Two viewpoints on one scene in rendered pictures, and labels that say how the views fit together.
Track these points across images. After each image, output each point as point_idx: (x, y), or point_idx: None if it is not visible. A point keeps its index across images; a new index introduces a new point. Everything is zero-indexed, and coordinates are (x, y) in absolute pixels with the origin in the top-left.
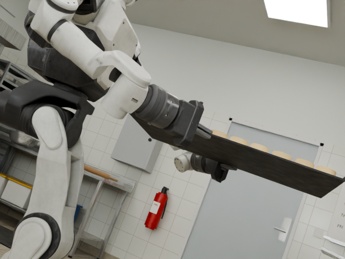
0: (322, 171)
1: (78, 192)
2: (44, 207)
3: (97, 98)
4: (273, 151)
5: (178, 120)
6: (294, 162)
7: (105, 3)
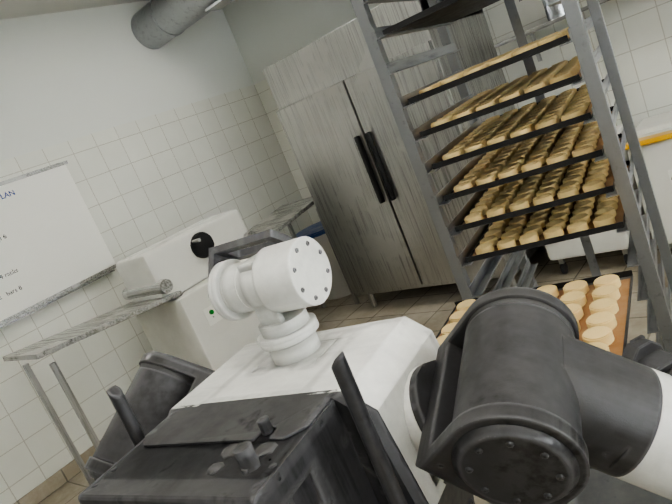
0: (619, 284)
1: None
2: None
3: None
4: (608, 308)
5: None
6: (630, 300)
7: (435, 353)
